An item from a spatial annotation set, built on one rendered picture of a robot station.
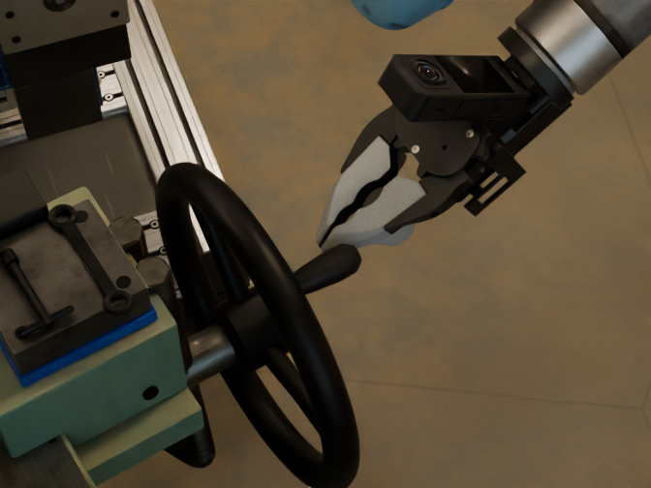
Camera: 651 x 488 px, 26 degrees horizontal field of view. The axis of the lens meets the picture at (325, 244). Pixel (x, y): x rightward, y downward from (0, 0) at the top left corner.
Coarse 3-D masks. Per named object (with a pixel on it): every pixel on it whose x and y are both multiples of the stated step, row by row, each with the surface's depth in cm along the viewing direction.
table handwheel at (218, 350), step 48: (192, 192) 104; (192, 240) 120; (240, 240) 100; (192, 288) 122; (240, 288) 110; (288, 288) 98; (192, 336) 110; (240, 336) 109; (288, 336) 99; (192, 384) 109; (240, 384) 122; (288, 384) 108; (336, 384) 100; (288, 432) 119; (336, 432) 101; (336, 480) 106
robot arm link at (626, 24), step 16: (576, 0) 99; (592, 0) 99; (608, 0) 98; (624, 0) 98; (640, 0) 98; (592, 16) 99; (608, 16) 99; (624, 16) 99; (640, 16) 99; (608, 32) 99; (624, 32) 99; (640, 32) 100; (624, 48) 100
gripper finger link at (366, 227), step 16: (384, 192) 103; (400, 192) 102; (416, 192) 102; (368, 208) 103; (384, 208) 103; (400, 208) 102; (352, 224) 103; (368, 224) 103; (384, 224) 102; (336, 240) 104; (352, 240) 103; (368, 240) 103; (384, 240) 106; (400, 240) 107
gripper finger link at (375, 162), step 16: (384, 144) 104; (368, 160) 104; (384, 160) 104; (400, 160) 106; (352, 176) 104; (368, 176) 104; (384, 176) 104; (336, 192) 105; (352, 192) 104; (368, 192) 105; (336, 208) 104; (352, 208) 104; (320, 224) 105; (336, 224) 104; (320, 240) 105
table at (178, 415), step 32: (160, 416) 101; (192, 416) 101; (0, 448) 96; (64, 448) 96; (96, 448) 99; (128, 448) 100; (160, 448) 102; (0, 480) 95; (32, 480) 95; (64, 480) 95; (96, 480) 100
